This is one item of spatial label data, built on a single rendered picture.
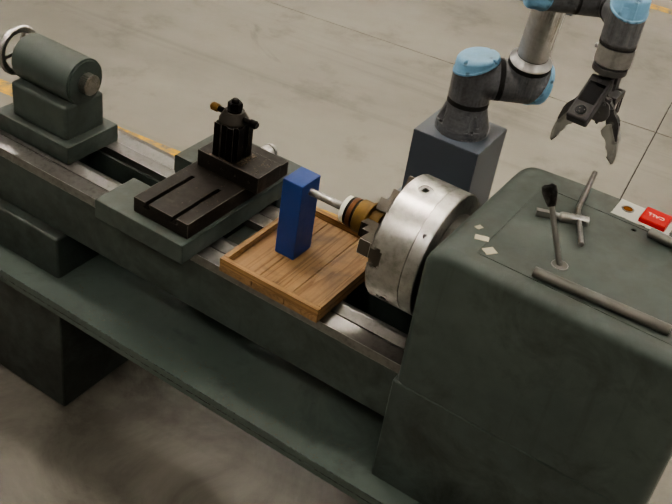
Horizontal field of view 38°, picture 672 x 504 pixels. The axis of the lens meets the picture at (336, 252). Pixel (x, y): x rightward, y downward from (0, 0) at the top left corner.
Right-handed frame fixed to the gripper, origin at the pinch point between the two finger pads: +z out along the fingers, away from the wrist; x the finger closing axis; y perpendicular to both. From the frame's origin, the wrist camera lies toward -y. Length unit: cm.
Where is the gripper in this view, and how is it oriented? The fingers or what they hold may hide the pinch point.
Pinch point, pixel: (579, 152)
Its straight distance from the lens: 215.0
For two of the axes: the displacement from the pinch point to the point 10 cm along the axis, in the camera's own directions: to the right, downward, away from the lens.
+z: -1.3, 8.0, 5.9
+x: -8.3, -4.2, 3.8
